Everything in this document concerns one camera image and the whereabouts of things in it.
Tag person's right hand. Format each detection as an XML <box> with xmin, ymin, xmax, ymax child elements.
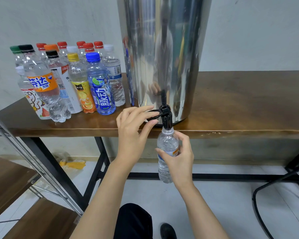
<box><xmin>156</xmin><ymin>131</ymin><xmax>195</xmax><ymax>190</ymax></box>

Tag person's left hand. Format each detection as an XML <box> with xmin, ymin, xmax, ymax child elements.
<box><xmin>114</xmin><ymin>106</ymin><xmax>161</xmax><ymax>167</ymax></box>

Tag slim blue label plastic bottle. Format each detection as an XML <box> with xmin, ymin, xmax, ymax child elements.
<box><xmin>157</xmin><ymin>127</ymin><xmax>180</xmax><ymax>184</ymax></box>

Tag blue cap plastic bottle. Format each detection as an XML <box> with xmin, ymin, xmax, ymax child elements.
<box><xmin>85</xmin><ymin>52</ymin><xmax>117</xmax><ymax>116</ymax></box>

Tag white cap blue label bottle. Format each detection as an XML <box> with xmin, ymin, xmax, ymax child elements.
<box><xmin>103</xmin><ymin>44</ymin><xmax>126</xmax><ymax>107</ymax></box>

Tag yellow label plastic bottle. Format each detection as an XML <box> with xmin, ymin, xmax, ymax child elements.
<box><xmin>67</xmin><ymin>52</ymin><xmax>96</xmax><ymax>114</ymax></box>

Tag stainless steel water dispenser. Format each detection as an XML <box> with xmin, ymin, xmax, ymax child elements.
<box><xmin>116</xmin><ymin>0</ymin><xmax>213</xmax><ymax>125</ymax></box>

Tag orange label black cap bottle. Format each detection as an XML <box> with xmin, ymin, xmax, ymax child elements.
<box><xmin>18</xmin><ymin>44</ymin><xmax>72</xmax><ymax>123</ymax></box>

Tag white patterned label plastic bottle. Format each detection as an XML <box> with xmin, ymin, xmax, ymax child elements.
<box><xmin>15</xmin><ymin>65</ymin><xmax>51</xmax><ymax>120</ymax></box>

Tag wooden metal shelf rack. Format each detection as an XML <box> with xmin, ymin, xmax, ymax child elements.
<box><xmin>0</xmin><ymin>109</ymin><xmax>85</xmax><ymax>239</ymax></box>

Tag person's left forearm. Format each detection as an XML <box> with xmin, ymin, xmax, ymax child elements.
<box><xmin>70</xmin><ymin>159</ymin><xmax>134</xmax><ymax>239</ymax></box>

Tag person's right forearm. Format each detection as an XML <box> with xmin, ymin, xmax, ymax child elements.
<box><xmin>175</xmin><ymin>184</ymin><xmax>230</xmax><ymax>239</ymax></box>

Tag person's black shoe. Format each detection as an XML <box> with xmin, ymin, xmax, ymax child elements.
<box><xmin>160</xmin><ymin>223</ymin><xmax>177</xmax><ymax>239</ymax></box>

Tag person's black trouser leg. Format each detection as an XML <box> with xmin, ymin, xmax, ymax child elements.
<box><xmin>114</xmin><ymin>203</ymin><xmax>153</xmax><ymax>239</ymax></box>

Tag yellow debris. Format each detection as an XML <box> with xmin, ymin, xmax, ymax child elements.
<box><xmin>57</xmin><ymin>159</ymin><xmax>86</xmax><ymax>171</ymax></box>

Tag black metal table frame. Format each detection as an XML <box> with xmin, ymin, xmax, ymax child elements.
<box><xmin>20</xmin><ymin>136</ymin><xmax>299</xmax><ymax>212</ymax></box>

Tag wooden stool with black frame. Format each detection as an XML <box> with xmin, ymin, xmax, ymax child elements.
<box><xmin>251</xmin><ymin>144</ymin><xmax>299</xmax><ymax>239</ymax></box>

